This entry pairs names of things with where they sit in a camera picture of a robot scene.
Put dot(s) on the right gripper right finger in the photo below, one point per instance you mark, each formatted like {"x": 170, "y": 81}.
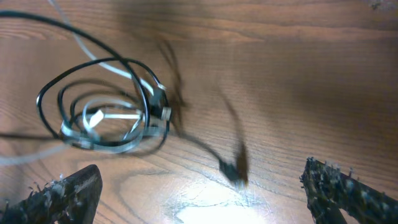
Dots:
{"x": 329, "y": 191}

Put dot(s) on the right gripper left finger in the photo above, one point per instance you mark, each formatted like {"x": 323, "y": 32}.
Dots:
{"x": 73, "y": 199}

